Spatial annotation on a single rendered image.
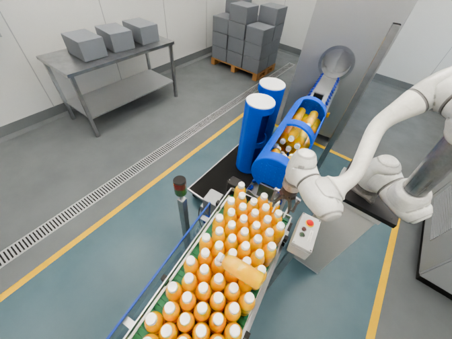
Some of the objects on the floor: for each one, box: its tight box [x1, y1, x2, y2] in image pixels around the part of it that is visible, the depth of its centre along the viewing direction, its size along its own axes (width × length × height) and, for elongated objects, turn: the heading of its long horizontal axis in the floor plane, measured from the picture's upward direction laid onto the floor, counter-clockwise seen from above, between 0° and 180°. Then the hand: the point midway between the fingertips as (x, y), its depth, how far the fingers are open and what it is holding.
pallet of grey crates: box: [211, 0, 288, 81], centre depth 459 cm, size 120×80×119 cm
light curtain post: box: [316, 22, 402, 171], centre depth 233 cm, size 6×6×170 cm
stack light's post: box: [177, 196, 190, 237], centre depth 160 cm, size 4×4×110 cm
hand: (280, 210), depth 116 cm, fingers open, 6 cm apart
